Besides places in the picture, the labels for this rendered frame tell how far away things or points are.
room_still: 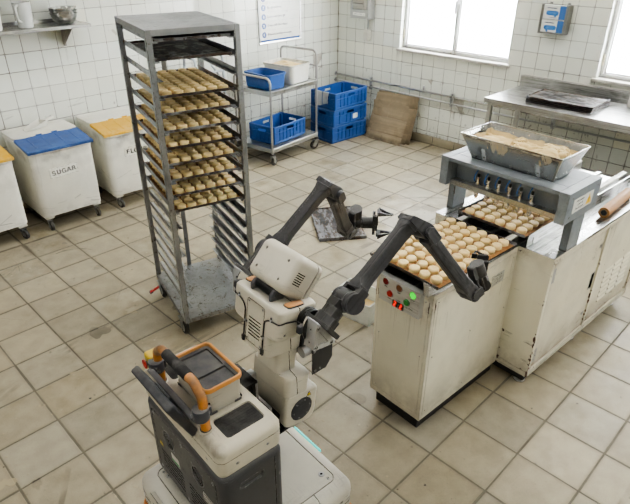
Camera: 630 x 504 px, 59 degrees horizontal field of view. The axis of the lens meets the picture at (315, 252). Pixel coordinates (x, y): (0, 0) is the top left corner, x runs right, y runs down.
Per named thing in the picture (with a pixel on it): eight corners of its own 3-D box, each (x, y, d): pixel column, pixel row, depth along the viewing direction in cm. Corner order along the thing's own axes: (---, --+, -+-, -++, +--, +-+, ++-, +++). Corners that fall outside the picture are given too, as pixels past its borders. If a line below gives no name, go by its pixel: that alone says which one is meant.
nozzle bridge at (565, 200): (468, 196, 336) (477, 141, 320) (586, 238, 289) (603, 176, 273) (434, 212, 317) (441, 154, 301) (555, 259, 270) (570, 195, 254)
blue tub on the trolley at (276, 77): (262, 81, 625) (262, 66, 617) (288, 87, 601) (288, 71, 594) (242, 86, 605) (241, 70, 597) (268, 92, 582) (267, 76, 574)
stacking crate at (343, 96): (342, 96, 722) (342, 80, 712) (366, 102, 699) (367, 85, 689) (310, 105, 684) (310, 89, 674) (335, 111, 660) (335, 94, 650)
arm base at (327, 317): (303, 314, 190) (326, 330, 182) (317, 295, 192) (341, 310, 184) (314, 324, 197) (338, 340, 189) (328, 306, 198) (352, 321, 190)
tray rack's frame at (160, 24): (259, 312, 370) (242, 23, 283) (184, 335, 348) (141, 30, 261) (223, 268, 419) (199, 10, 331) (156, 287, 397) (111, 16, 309)
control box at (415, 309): (383, 295, 269) (385, 270, 262) (422, 317, 253) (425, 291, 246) (378, 297, 267) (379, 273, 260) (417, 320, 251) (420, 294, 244)
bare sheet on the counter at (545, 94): (526, 96, 512) (526, 95, 512) (545, 89, 537) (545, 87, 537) (593, 109, 476) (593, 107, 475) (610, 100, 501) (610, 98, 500)
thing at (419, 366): (446, 344, 347) (465, 213, 303) (494, 372, 324) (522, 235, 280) (367, 398, 306) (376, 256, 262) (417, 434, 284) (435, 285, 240)
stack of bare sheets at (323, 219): (309, 211, 515) (309, 208, 514) (352, 208, 520) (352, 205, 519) (319, 241, 463) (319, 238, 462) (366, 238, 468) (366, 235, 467)
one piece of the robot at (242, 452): (230, 583, 201) (210, 413, 161) (159, 485, 237) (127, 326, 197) (302, 527, 221) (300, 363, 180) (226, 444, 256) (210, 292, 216)
